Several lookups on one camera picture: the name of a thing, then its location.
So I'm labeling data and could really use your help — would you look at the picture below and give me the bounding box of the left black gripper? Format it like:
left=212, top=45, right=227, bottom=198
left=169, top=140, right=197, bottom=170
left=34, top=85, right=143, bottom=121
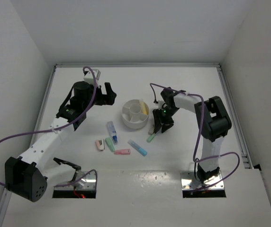
left=82, top=82, right=116, bottom=111

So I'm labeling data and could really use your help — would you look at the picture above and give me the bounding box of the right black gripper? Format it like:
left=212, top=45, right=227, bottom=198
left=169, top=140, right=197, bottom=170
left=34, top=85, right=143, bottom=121
left=154, top=106, right=180, bottom=133

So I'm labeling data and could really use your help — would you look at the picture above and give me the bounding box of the yellow highlighter marker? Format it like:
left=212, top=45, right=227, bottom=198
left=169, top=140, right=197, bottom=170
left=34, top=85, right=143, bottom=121
left=139, top=99, right=149, bottom=115

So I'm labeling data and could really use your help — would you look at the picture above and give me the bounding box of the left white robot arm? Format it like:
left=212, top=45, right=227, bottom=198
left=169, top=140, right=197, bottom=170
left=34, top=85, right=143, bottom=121
left=5, top=81, right=117, bottom=202

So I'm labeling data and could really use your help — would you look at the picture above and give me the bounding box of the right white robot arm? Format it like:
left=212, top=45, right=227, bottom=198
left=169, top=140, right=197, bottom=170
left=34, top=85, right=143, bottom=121
left=153, top=87, right=232, bottom=183

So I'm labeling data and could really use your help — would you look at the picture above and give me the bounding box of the white round divided organizer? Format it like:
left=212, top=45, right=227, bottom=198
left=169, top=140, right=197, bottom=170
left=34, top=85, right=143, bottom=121
left=121, top=99, right=149, bottom=130

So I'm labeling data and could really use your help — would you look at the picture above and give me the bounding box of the blue highlighter marker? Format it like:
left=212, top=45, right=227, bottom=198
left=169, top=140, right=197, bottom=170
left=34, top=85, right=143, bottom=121
left=128, top=140, right=147, bottom=157

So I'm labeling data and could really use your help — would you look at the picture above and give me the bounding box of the pink highlighter marker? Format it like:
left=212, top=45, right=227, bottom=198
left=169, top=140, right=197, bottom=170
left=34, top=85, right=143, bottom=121
left=114, top=149, right=131, bottom=155

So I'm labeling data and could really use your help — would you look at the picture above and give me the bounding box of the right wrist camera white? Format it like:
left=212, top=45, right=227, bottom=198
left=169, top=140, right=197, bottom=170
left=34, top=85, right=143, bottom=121
left=154, top=100, right=166, bottom=110

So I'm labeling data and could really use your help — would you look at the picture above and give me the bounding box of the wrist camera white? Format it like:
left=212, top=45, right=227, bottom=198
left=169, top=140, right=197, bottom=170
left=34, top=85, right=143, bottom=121
left=154, top=100, right=166, bottom=110
left=83, top=69, right=101, bottom=85

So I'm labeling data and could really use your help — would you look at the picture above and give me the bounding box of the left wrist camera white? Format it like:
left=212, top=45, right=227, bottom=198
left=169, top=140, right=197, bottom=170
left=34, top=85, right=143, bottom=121
left=83, top=69, right=101, bottom=85

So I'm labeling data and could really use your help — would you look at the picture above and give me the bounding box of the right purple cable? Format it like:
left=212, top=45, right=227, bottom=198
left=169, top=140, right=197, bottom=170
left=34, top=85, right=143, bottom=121
left=149, top=82, right=241, bottom=190

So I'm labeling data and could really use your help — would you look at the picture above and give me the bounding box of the purple cable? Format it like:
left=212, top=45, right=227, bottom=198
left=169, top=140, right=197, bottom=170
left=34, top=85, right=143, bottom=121
left=149, top=82, right=241, bottom=190
left=0, top=66, right=98, bottom=185

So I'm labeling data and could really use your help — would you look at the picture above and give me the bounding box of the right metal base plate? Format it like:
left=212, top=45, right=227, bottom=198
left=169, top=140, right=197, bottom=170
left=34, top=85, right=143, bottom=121
left=180, top=171, right=225, bottom=192

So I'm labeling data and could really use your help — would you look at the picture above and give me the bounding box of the metal base plate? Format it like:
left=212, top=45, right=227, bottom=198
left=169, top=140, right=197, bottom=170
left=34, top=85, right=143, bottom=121
left=54, top=169, right=98, bottom=191
left=180, top=171, right=225, bottom=192

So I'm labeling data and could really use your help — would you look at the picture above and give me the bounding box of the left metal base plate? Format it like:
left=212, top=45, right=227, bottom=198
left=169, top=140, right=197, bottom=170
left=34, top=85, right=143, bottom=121
left=54, top=169, right=98, bottom=191

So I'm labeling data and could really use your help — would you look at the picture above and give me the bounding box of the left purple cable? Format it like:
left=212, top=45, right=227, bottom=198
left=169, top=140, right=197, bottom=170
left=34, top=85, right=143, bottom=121
left=0, top=66, right=98, bottom=185

